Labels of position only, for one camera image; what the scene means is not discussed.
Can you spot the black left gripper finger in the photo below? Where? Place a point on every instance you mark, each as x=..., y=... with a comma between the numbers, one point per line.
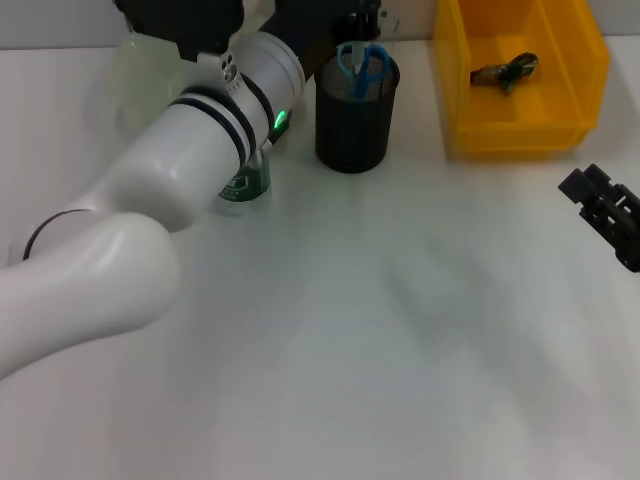
x=365, y=20

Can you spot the yellow plastic bin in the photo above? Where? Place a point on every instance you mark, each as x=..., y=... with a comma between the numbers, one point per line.
x=520, y=125

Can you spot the transparent plastic ruler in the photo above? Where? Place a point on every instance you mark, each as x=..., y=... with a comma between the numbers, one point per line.
x=390, y=30

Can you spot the green plastic wrapper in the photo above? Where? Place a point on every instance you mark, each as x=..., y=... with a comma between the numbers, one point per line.
x=505, y=72

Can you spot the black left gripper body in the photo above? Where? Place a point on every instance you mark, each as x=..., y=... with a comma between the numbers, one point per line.
x=310, y=25

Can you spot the green translucent fruit bowl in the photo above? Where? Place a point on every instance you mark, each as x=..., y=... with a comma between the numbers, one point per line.
x=140, y=80

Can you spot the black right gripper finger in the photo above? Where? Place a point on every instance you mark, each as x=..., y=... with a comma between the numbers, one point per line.
x=575, y=185
x=597, y=175

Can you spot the blue scissors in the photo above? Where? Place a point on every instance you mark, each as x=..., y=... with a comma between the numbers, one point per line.
x=370, y=70

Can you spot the black mesh pen holder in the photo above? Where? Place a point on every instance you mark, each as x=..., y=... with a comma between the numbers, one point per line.
x=352, y=135

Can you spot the clear water bottle green label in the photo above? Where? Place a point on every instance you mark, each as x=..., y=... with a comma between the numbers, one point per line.
x=245, y=182

